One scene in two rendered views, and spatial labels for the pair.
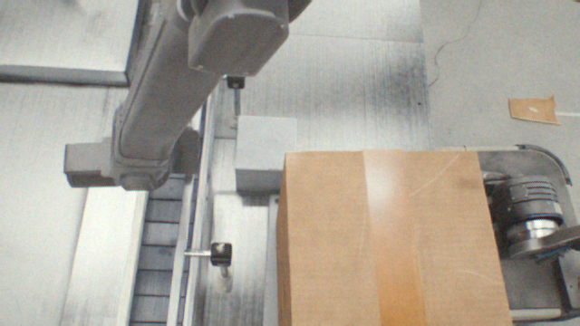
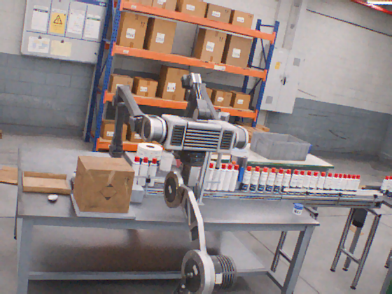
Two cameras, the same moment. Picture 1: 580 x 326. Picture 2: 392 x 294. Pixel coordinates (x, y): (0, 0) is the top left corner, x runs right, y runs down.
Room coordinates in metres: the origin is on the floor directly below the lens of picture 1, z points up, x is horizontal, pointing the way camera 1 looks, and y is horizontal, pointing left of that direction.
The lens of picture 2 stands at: (-0.13, -2.68, 1.95)
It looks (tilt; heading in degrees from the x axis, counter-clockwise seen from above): 14 degrees down; 72
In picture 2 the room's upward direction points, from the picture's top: 12 degrees clockwise
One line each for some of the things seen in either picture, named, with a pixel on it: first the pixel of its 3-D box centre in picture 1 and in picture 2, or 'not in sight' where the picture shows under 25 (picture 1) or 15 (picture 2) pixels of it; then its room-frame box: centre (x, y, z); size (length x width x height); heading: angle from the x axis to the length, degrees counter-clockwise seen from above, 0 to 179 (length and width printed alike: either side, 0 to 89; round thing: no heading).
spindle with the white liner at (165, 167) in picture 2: not in sight; (167, 155); (0.70, 0.51, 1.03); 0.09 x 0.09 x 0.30
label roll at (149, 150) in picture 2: not in sight; (148, 155); (0.60, 0.72, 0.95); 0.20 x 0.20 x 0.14
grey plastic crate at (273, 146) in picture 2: not in sight; (279, 146); (2.38, 1.88, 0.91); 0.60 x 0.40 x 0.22; 14
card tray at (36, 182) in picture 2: not in sight; (45, 182); (-0.18, 0.13, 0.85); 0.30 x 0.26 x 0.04; 7
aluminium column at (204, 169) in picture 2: not in sight; (206, 157); (0.87, 0.10, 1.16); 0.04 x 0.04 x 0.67; 7
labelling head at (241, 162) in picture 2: not in sight; (234, 170); (1.22, 0.38, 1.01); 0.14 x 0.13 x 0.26; 7
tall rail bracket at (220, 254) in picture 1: (207, 262); not in sight; (0.20, 0.10, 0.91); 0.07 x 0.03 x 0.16; 97
